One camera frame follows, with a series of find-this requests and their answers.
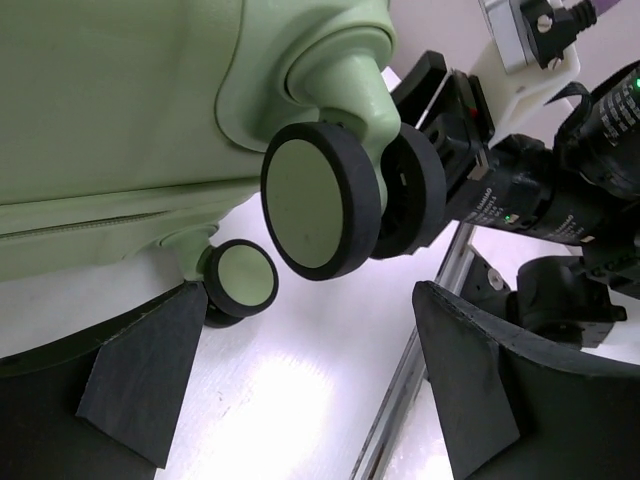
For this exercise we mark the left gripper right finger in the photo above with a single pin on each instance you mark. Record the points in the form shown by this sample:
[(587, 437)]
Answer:
[(512, 404)]

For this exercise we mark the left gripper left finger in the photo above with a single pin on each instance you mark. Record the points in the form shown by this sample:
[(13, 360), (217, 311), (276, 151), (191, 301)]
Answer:
[(107, 397)]

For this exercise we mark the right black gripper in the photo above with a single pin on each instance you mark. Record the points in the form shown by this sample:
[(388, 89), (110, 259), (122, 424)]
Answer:
[(440, 167)]

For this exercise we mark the green hard-shell suitcase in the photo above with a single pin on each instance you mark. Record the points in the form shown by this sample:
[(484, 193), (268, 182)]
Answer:
[(130, 129)]

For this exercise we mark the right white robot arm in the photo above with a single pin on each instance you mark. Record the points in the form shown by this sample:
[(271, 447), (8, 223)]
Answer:
[(581, 192)]

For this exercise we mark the aluminium front rail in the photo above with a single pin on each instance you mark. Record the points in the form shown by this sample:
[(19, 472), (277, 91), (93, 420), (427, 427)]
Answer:
[(406, 382)]

